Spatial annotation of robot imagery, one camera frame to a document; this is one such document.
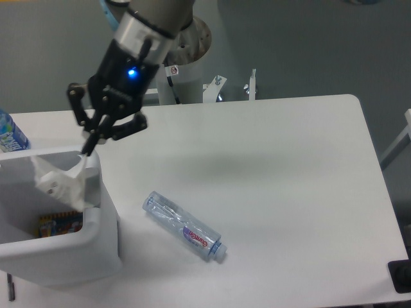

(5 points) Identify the colourful snack packet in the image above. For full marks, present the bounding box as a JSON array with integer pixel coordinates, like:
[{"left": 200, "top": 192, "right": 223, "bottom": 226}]
[{"left": 37, "top": 211, "right": 83, "bottom": 238}]

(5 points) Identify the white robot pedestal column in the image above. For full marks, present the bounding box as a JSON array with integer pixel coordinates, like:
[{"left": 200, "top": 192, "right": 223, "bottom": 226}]
[{"left": 155, "top": 16, "right": 212, "bottom": 105}]

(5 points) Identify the small black strip on table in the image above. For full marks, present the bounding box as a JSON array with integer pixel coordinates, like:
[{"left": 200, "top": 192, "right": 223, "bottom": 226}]
[{"left": 6, "top": 273, "right": 15, "bottom": 302}]

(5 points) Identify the black clamp at table edge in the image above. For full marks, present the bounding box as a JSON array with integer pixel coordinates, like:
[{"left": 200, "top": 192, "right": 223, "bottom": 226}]
[{"left": 388, "top": 259, "right": 410, "bottom": 294}]

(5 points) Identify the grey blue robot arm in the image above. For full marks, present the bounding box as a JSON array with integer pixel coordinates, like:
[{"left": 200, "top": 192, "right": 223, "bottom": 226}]
[{"left": 66, "top": 1, "right": 194, "bottom": 156}]

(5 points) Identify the white pedestal foot bracket left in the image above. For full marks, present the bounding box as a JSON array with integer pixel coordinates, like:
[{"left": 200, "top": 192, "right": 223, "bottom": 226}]
[{"left": 143, "top": 88, "right": 159, "bottom": 106}]

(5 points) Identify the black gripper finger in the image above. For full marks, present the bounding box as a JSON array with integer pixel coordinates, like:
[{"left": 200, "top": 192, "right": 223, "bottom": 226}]
[
  {"left": 99, "top": 112, "right": 148, "bottom": 141},
  {"left": 66, "top": 83, "right": 104, "bottom": 157}
]

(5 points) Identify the white pedestal foot bracket right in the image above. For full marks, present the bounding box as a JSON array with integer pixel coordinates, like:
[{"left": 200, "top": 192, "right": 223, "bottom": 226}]
[{"left": 243, "top": 68, "right": 258, "bottom": 101}]

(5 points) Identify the black cable on pedestal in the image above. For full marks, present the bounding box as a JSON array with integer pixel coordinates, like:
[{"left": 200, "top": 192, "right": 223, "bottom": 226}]
[{"left": 166, "top": 75, "right": 182, "bottom": 105}]

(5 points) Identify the clear plastic bottle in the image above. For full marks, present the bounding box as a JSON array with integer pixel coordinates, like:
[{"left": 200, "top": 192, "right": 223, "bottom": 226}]
[{"left": 142, "top": 191, "right": 227, "bottom": 262}]

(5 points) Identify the white pedestal foot bracket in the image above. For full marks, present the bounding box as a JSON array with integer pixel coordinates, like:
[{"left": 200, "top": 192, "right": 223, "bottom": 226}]
[
  {"left": 203, "top": 75, "right": 227, "bottom": 103},
  {"left": 243, "top": 68, "right": 258, "bottom": 101},
  {"left": 143, "top": 88, "right": 159, "bottom": 106}
]

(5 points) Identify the blue labelled water bottle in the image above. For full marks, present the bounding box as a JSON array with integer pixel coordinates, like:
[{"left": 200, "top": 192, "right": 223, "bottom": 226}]
[{"left": 1, "top": 110, "right": 31, "bottom": 153}]

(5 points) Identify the white plastic trash can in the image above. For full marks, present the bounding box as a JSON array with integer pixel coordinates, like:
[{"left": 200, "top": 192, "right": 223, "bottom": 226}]
[{"left": 1, "top": 146, "right": 122, "bottom": 286}]

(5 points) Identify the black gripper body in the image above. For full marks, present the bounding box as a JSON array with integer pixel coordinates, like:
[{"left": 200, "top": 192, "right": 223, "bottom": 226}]
[{"left": 87, "top": 40, "right": 159, "bottom": 120}]

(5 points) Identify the white pedestal foot bracket middle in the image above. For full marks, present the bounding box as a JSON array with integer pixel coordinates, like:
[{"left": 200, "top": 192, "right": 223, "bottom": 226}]
[{"left": 203, "top": 75, "right": 227, "bottom": 103}]

